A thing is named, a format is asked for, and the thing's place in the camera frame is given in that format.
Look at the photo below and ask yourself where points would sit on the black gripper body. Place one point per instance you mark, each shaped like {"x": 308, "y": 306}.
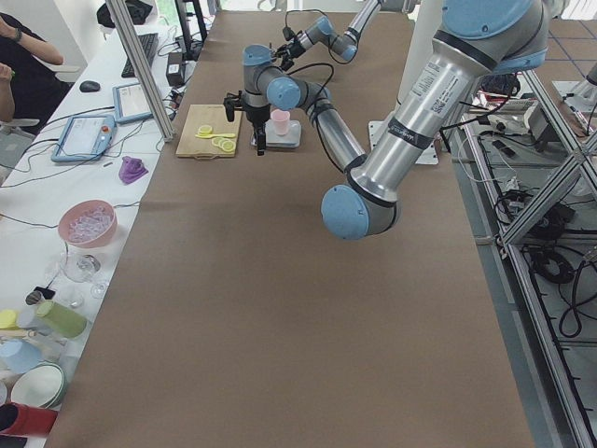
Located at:
{"x": 291, "y": 48}
{"x": 256, "y": 116}

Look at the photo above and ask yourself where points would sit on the pink plastic cup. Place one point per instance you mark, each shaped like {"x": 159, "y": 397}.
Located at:
{"x": 280, "y": 120}

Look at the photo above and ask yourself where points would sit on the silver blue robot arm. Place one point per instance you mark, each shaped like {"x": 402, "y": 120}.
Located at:
{"x": 474, "y": 39}
{"x": 342, "y": 47}

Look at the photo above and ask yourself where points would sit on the silver digital kitchen scale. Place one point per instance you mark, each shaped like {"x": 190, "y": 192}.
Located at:
{"x": 289, "y": 140}

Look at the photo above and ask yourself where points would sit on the green plastic cup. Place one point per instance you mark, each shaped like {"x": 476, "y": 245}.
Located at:
{"x": 63, "y": 320}

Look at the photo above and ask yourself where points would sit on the yellow lid cup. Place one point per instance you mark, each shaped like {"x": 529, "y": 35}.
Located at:
{"x": 8, "y": 319}

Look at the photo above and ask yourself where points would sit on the light blue cup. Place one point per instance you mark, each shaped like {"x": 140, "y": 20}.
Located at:
{"x": 20, "y": 356}

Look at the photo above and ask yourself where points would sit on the red cup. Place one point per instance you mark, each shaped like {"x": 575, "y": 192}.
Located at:
{"x": 26, "y": 421}

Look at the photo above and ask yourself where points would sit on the yellow plastic knife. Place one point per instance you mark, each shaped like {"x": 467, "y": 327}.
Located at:
{"x": 215, "y": 135}

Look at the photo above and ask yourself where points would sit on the lemon slice near knife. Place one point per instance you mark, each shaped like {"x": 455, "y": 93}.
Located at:
{"x": 217, "y": 141}

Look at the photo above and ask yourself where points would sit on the lemon slice far end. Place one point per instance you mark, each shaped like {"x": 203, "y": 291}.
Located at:
{"x": 205, "y": 130}

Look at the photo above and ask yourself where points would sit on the bamboo cutting board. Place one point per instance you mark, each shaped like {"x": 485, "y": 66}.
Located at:
{"x": 196, "y": 148}

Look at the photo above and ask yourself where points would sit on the black power strip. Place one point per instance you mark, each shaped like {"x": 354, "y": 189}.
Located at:
{"x": 175, "y": 99}

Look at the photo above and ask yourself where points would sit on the blue teach pendant far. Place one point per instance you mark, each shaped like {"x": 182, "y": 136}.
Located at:
{"x": 130, "y": 104}

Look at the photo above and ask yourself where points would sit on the blue teach pendant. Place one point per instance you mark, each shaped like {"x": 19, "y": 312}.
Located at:
{"x": 130, "y": 104}
{"x": 84, "y": 138}

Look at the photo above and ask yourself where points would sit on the purple cloth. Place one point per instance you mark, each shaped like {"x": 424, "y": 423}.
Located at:
{"x": 131, "y": 170}

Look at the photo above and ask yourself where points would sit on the black computer mouse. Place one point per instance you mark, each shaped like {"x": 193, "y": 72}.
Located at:
{"x": 89, "y": 86}

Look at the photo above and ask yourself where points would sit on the blue teach pendant near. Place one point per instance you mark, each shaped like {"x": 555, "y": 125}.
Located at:
{"x": 84, "y": 138}

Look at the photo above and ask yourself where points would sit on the pink bowl with ice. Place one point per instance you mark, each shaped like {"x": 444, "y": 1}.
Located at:
{"x": 89, "y": 224}

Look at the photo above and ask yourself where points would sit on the person in black shirt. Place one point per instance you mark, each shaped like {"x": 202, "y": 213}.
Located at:
{"x": 29, "y": 88}

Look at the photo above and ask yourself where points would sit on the clear wine glass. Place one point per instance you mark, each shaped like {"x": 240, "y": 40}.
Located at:
{"x": 80, "y": 268}

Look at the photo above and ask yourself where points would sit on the white green bowl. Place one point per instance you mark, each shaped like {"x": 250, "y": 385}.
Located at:
{"x": 41, "y": 387}

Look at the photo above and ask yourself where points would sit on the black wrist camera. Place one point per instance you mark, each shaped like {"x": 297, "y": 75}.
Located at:
{"x": 288, "y": 34}

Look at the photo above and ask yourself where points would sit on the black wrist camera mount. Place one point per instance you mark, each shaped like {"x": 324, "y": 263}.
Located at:
{"x": 233, "y": 103}

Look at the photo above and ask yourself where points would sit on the lemon slice near handle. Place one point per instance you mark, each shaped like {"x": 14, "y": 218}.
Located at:
{"x": 227, "y": 146}

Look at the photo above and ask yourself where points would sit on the aluminium frame post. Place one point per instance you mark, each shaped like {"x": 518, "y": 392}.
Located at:
{"x": 134, "y": 51}

